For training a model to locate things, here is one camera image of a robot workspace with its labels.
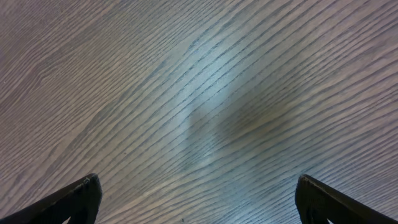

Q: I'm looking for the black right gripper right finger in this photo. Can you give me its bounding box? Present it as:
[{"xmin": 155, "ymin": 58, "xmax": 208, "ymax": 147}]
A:
[{"xmin": 295, "ymin": 174, "xmax": 397, "ymax": 224}]

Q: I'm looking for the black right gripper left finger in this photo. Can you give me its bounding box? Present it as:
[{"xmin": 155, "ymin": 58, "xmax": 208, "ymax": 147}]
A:
[{"xmin": 1, "ymin": 173, "xmax": 103, "ymax": 224}]

